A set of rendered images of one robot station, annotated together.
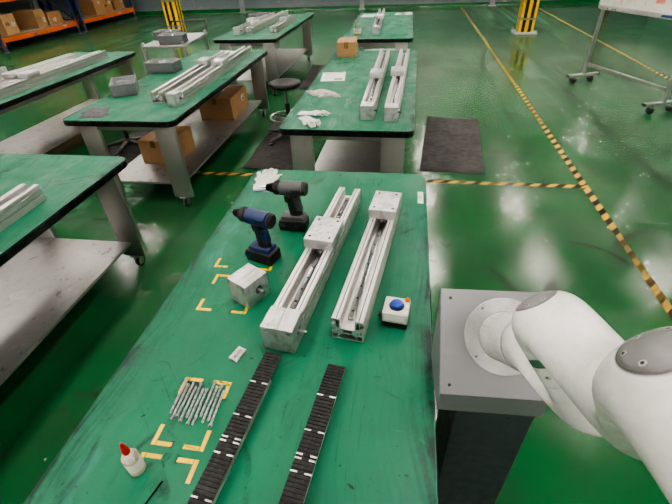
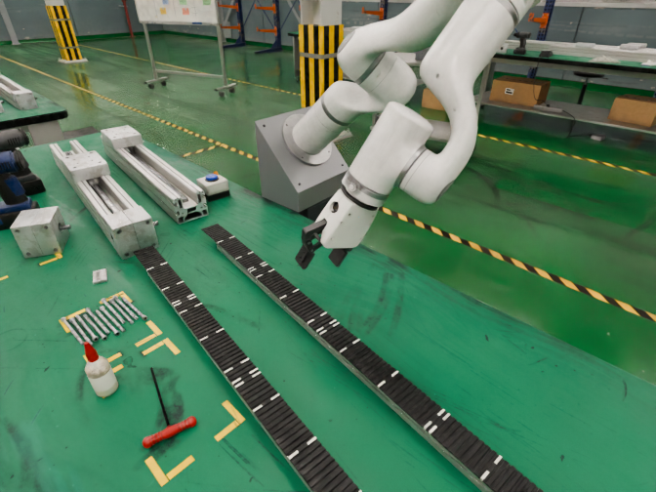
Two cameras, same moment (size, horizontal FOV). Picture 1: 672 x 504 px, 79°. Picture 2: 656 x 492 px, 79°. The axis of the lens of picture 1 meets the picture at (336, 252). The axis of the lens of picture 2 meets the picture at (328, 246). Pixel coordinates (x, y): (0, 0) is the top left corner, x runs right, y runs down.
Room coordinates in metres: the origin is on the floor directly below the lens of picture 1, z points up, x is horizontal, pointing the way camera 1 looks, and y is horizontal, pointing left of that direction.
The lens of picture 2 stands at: (-0.11, 0.67, 1.39)
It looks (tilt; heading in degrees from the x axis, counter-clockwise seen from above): 33 degrees down; 303
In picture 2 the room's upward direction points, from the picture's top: straight up
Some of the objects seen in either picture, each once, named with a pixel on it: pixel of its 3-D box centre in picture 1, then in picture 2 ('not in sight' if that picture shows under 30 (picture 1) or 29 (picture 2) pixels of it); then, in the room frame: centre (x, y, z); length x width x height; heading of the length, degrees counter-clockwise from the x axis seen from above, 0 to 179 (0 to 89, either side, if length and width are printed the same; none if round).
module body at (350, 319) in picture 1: (373, 252); (146, 169); (1.22, -0.14, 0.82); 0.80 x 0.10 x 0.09; 163
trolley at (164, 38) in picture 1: (184, 67); not in sight; (5.99, 1.93, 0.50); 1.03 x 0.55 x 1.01; 174
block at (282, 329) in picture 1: (286, 329); (136, 230); (0.85, 0.16, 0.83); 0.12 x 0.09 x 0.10; 73
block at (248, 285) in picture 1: (251, 286); (46, 230); (1.05, 0.30, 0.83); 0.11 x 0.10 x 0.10; 51
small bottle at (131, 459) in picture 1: (129, 456); (97, 366); (0.47, 0.49, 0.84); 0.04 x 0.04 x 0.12
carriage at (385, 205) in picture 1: (385, 207); (122, 140); (1.46, -0.22, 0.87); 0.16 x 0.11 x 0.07; 163
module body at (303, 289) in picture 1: (325, 245); (91, 183); (1.28, 0.04, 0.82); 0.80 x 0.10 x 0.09; 163
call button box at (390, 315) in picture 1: (393, 311); (211, 187); (0.92, -0.17, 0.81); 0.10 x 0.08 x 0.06; 73
